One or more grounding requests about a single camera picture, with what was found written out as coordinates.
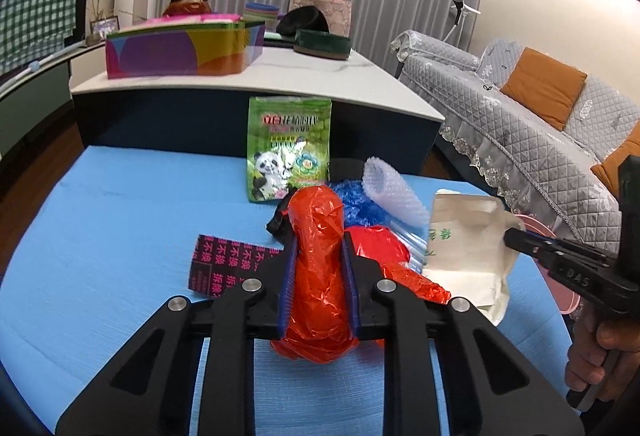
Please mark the pink patterned bag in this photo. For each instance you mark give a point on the pink patterned bag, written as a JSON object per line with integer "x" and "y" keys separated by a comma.
{"x": 336, "y": 14}

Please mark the green panda print pouch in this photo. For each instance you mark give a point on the green panda print pouch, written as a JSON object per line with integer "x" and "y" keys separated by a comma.
{"x": 290, "y": 141}

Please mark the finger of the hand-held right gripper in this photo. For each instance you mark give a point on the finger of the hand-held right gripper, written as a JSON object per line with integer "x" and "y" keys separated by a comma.
{"x": 565, "y": 243}
{"x": 527, "y": 246}

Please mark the black strip with pink print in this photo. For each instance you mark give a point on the black strip with pink print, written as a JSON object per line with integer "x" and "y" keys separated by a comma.
{"x": 220, "y": 261}

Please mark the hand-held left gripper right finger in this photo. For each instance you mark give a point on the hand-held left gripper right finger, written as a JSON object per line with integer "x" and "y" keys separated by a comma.
{"x": 350, "y": 286}

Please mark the pink bin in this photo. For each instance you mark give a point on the pink bin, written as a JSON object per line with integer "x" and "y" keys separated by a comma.
{"x": 560, "y": 296}

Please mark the multicoloured box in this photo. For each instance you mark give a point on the multicoloured box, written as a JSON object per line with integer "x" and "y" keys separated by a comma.
{"x": 175, "y": 49}

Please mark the white floor stand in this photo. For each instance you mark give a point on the white floor stand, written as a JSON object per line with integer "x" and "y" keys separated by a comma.
{"x": 462, "y": 16}

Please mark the blue plastic shoe cover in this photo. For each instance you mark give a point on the blue plastic shoe cover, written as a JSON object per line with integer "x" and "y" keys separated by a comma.
{"x": 357, "y": 203}

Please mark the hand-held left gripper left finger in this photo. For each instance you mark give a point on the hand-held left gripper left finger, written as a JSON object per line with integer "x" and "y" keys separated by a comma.
{"x": 290, "y": 286}

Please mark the white rod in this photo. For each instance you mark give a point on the white rod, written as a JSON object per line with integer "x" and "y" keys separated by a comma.
{"x": 35, "y": 65}

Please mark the white bubble wrap sleeve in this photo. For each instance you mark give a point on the white bubble wrap sleeve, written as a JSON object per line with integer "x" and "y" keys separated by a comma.
{"x": 390, "y": 191}

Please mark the green media cabinet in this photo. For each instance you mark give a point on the green media cabinet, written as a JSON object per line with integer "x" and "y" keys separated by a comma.
{"x": 30, "y": 111}

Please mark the orange cushion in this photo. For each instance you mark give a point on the orange cushion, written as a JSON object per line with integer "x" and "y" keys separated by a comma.
{"x": 612, "y": 161}
{"x": 545, "y": 86}

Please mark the green round tin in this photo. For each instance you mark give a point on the green round tin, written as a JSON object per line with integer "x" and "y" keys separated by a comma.
{"x": 322, "y": 44}

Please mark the white paper bag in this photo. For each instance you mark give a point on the white paper bag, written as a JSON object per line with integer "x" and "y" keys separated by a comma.
{"x": 465, "y": 256}

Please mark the grey quilted sofa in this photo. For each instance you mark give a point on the grey quilted sofa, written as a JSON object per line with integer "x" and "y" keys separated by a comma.
{"x": 475, "y": 91}

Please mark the orange-red plastic bag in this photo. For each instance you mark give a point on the orange-red plastic bag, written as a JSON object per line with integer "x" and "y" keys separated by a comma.
{"x": 317, "y": 266}

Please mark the white top coffee table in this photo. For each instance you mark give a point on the white top coffee table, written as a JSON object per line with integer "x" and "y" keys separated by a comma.
{"x": 210, "y": 116}

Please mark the black bowl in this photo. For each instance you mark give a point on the black bowl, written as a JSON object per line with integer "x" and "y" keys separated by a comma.
{"x": 302, "y": 21}

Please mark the green checked cloth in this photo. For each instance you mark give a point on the green checked cloth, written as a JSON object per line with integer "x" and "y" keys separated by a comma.
{"x": 35, "y": 6}

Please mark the small photo frame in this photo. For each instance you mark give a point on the small photo frame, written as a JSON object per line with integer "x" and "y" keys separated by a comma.
{"x": 105, "y": 27}

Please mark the clear plastic sleeve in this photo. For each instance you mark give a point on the clear plastic sleeve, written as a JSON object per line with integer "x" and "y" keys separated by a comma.
{"x": 412, "y": 241}

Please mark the crumpled red plastic film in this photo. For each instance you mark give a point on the crumpled red plastic film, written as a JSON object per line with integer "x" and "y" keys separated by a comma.
{"x": 375, "y": 246}

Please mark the person's right hand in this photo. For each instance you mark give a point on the person's right hand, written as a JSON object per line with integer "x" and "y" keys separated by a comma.
{"x": 587, "y": 366}

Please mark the black red snack wrapper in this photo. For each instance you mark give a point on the black red snack wrapper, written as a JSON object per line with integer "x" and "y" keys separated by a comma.
{"x": 277, "y": 220}

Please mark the stack of coloured bowls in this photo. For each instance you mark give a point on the stack of coloured bowls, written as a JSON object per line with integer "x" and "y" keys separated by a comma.
{"x": 261, "y": 11}

